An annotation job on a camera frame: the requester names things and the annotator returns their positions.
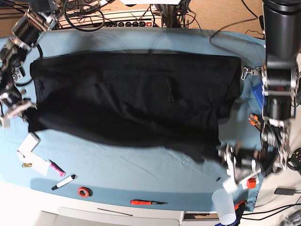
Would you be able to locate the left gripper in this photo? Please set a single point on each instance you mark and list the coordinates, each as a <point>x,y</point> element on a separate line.
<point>241,164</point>

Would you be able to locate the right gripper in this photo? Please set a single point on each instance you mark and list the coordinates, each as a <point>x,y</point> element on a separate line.
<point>17,110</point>

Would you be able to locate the black t-shirt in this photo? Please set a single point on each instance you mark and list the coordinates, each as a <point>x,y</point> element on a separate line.
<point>137,100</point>

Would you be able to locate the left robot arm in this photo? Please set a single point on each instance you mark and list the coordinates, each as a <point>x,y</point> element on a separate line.
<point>281,92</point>

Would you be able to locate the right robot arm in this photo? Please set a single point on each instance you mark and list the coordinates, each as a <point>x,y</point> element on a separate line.
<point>40,18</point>

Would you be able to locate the small red cube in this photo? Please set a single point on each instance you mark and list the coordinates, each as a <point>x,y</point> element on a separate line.
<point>251,183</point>

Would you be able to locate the grey remote control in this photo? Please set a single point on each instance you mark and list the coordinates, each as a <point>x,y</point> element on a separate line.
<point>18,74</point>

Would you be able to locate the white power bank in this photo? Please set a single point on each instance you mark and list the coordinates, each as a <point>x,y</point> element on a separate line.
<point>28,145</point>

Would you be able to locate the translucent plastic cup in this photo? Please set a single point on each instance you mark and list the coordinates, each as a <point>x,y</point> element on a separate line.
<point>224,206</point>

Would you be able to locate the black power adapter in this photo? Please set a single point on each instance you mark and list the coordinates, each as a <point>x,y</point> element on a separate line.
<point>285,191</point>

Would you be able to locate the orange black utility knife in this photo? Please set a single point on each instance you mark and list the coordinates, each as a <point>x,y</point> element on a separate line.
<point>255,121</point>

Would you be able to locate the gold AA battery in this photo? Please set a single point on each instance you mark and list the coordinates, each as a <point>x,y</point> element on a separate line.
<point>26,165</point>

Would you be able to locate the white paper card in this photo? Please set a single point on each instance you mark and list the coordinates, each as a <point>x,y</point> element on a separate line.
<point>38,164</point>

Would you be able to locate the pink tube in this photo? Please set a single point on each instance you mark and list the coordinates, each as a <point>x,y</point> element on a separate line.
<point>57,169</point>

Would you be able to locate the blue box with knob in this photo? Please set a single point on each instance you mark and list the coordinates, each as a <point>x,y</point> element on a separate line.
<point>258,93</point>

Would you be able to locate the silver carabiner clip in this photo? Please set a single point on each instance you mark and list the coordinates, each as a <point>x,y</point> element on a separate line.
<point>245,72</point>

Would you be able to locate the white marker pen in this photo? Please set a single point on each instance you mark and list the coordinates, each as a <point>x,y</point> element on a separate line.
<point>64,182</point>

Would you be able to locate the red tape roll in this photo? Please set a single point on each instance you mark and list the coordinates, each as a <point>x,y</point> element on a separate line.
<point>84,192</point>

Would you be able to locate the black zip tie on ledge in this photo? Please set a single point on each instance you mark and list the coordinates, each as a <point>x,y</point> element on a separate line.
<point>115,212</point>

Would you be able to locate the white power strip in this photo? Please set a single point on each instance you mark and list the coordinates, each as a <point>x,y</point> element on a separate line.
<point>128,18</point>

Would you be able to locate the red handled screwdriver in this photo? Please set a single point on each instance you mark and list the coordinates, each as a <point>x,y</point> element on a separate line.
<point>144,202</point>

